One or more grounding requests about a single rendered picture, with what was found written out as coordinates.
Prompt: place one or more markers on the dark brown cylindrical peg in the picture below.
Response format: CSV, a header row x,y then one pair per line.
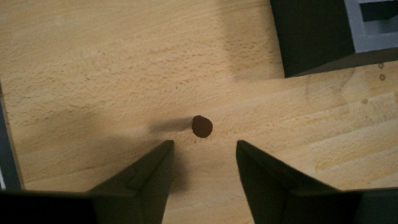
x,y
202,127

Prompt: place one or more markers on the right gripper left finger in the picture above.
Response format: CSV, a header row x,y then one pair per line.
x,y
141,193

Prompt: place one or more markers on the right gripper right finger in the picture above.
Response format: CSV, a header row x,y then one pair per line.
x,y
278,193

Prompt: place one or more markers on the dark grey open box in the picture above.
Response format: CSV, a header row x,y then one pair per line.
x,y
318,36

